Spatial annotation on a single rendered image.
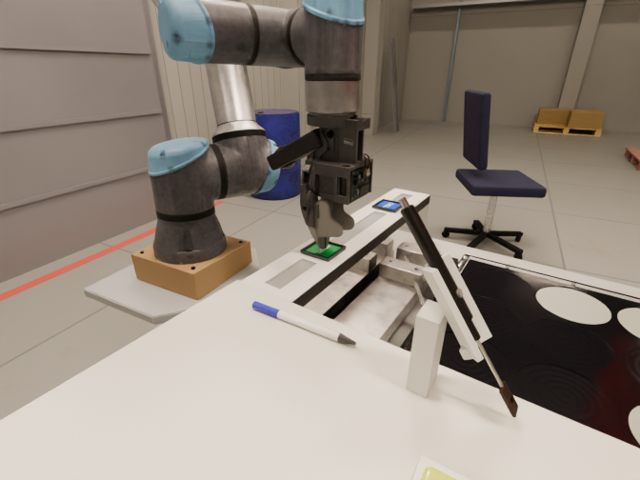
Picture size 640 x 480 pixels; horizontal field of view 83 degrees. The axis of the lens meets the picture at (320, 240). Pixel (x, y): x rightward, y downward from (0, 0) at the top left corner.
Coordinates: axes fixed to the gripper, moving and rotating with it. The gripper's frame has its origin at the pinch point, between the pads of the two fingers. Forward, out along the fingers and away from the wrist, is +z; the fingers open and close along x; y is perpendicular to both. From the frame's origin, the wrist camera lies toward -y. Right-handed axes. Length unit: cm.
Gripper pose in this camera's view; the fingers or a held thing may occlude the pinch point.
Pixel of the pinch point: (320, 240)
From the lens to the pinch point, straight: 59.8
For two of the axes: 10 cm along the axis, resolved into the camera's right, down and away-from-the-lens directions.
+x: 5.6, -3.5, 7.5
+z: 0.0, 9.0, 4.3
